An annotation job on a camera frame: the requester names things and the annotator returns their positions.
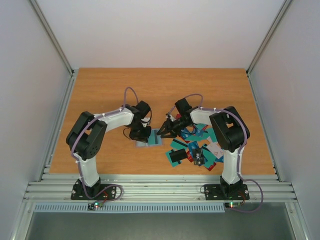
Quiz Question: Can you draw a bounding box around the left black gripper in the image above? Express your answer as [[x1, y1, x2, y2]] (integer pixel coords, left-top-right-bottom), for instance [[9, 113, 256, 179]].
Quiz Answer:
[[129, 122, 152, 143]]

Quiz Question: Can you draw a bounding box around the teal card with black stripe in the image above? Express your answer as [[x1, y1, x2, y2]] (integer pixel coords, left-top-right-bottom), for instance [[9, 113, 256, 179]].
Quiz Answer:
[[147, 128, 162, 147]]

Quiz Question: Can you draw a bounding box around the pink leather card holder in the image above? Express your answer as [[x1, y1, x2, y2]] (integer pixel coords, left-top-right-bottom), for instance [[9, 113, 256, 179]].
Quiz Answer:
[[135, 128, 163, 148]]

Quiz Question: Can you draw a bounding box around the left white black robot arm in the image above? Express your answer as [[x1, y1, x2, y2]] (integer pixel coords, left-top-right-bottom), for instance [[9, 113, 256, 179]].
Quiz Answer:
[[66, 101, 152, 200]]

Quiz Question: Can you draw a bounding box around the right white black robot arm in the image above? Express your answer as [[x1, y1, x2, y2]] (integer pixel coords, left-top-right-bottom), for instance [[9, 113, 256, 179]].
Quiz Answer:
[[157, 98, 250, 198]]

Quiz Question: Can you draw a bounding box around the teal card left middle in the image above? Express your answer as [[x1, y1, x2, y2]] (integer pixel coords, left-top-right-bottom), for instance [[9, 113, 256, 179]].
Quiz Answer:
[[170, 138, 188, 150]]

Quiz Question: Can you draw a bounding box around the blue card upper left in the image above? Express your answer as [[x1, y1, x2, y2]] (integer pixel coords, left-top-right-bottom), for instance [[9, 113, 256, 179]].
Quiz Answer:
[[180, 128, 193, 140]]

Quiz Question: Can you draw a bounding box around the black card on teal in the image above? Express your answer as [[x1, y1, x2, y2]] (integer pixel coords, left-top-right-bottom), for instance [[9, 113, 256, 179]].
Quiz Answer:
[[169, 149, 188, 163]]

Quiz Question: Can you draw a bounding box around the blue visa card centre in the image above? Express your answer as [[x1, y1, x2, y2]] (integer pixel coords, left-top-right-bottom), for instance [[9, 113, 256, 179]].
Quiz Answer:
[[187, 141, 199, 156]]

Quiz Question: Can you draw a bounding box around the teal card under black card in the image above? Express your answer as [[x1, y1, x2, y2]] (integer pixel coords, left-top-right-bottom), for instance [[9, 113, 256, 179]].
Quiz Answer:
[[165, 149, 182, 167]]

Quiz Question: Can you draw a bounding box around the teal card centre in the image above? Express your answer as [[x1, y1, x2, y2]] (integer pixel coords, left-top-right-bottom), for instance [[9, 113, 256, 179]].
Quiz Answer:
[[185, 130, 209, 142]]

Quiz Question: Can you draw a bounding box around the teal card right upper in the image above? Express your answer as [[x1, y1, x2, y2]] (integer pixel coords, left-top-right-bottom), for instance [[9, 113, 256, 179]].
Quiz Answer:
[[206, 128, 217, 143]]

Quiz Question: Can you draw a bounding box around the white card with pink print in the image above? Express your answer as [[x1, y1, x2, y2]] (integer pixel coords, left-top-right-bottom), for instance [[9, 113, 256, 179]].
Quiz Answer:
[[206, 142, 224, 159]]

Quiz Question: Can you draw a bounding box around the red card bottom right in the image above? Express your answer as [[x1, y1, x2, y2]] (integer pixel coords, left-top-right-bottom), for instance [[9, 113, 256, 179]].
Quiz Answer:
[[206, 162, 217, 171]]

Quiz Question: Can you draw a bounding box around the left small circuit board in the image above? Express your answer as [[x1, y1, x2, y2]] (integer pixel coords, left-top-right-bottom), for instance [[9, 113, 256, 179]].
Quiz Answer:
[[87, 202, 104, 211]]

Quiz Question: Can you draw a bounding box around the small circuit board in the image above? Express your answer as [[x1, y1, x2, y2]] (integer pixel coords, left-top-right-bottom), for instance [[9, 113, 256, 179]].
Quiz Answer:
[[87, 202, 104, 211], [224, 202, 243, 209]]

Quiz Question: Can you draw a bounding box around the right small circuit board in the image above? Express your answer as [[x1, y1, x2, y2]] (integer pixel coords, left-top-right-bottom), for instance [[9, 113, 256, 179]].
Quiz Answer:
[[224, 202, 243, 209]]

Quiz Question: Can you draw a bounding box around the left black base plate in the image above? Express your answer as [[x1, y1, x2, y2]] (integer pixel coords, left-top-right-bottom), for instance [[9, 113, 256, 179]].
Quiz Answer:
[[70, 181, 117, 201]]

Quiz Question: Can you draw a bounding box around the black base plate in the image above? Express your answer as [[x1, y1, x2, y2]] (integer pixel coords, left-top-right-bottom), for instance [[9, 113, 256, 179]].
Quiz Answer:
[[70, 181, 117, 201], [203, 184, 250, 201]]

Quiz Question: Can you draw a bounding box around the grey slotted cable duct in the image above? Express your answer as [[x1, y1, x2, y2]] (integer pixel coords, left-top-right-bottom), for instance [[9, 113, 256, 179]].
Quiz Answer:
[[34, 202, 225, 214]]

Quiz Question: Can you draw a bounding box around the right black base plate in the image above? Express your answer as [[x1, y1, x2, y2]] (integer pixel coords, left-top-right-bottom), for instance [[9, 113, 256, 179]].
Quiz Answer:
[[203, 184, 250, 201]]

